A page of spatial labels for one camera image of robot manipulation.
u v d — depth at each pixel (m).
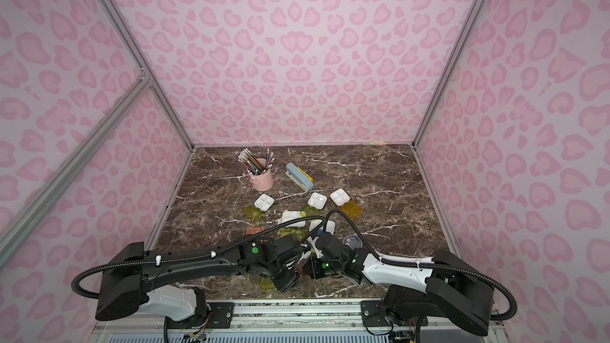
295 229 0.91
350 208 0.98
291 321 0.72
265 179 0.98
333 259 0.64
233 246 0.52
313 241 0.67
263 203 0.98
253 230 0.91
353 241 0.87
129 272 0.47
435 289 0.42
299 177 1.03
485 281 0.42
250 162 0.95
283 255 0.58
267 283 0.80
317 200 0.98
